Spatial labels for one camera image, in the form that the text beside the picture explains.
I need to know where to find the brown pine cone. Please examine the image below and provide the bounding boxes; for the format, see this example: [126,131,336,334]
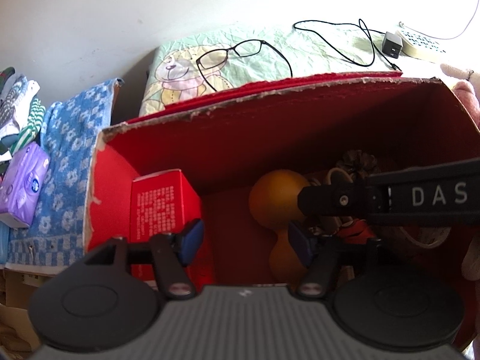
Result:
[336,150,380,181]

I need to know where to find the small red gift box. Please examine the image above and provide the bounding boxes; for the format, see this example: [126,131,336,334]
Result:
[129,169,202,243]

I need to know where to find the yellow wooden gourd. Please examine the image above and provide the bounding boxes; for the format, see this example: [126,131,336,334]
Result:
[248,169,310,285]

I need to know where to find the red patterned fabric pouch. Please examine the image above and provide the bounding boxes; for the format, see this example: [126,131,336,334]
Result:
[336,219,377,245]

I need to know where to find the beige tape roll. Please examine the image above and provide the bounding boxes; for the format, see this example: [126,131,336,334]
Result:
[400,226,451,249]

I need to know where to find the person's hand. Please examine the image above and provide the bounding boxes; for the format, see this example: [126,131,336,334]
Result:
[461,244,480,281]

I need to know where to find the large red cardboard box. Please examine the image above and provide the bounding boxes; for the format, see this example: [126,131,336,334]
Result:
[83,71,480,350]

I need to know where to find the pink plush bunny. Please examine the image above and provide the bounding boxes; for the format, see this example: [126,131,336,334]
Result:
[440,63,480,127]

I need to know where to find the blue floral towel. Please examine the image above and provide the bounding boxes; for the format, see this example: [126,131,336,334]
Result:
[6,78,123,275]

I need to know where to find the purple tissue pack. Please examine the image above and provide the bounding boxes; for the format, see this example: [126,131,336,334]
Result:
[1,141,50,228]

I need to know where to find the black rimmed eyeglasses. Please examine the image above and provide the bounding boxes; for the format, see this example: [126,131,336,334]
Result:
[195,39,295,93]

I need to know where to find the striped folded clothes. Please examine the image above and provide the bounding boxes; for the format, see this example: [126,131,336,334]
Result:
[1,67,46,176]

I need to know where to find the black charger with cable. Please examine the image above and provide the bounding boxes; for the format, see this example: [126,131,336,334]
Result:
[292,18,480,73]

